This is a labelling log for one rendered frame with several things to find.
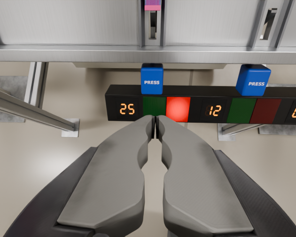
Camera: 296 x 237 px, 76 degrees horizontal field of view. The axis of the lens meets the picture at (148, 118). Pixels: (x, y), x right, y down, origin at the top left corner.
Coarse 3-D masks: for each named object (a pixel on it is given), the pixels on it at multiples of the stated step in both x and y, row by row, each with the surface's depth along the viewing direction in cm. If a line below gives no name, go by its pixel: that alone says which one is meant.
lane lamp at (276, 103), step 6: (258, 102) 23; (264, 102) 23; (270, 102) 23; (276, 102) 23; (258, 108) 24; (264, 108) 24; (270, 108) 24; (276, 108) 24; (252, 114) 24; (258, 114) 24; (264, 114) 24; (270, 114) 24; (252, 120) 25; (258, 120) 25; (264, 120) 25; (270, 120) 25
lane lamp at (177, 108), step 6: (168, 102) 24; (174, 102) 24; (180, 102) 24; (186, 102) 24; (168, 108) 24; (174, 108) 24; (180, 108) 24; (186, 108) 24; (168, 114) 25; (174, 114) 25; (180, 114) 25; (186, 114) 25; (174, 120) 25; (180, 120) 25; (186, 120) 25
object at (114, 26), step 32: (0, 0) 18; (32, 0) 18; (64, 0) 18; (96, 0) 18; (128, 0) 18; (192, 0) 17; (224, 0) 17; (256, 0) 17; (288, 0) 17; (0, 32) 19; (32, 32) 19; (64, 32) 19; (96, 32) 19; (128, 32) 19; (160, 32) 19; (192, 32) 19; (224, 32) 19; (256, 32) 18; (288, 32) 18
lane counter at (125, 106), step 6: (120, 102) 24; (126, 102) 24; (132, 102) 24; (138, 102) 24; (120, 108) 25; (126, 108) 25; (132, 108) 25; (138, 108) 25; (120, 114) 25; (126, 114) 25; (132, 114) 25; (138, 114) 25
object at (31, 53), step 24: (0, 48) 18; (24, 48) 18; (48, 48) 18; (72, 48) 18; (96, 48) 18; (120, 48) 18; (144, 48) 18; (168, 48) 18; (192, 48) 18; (216, 48) 18; (240, 48) 18; (264, 48) 18; (288, 48) 18
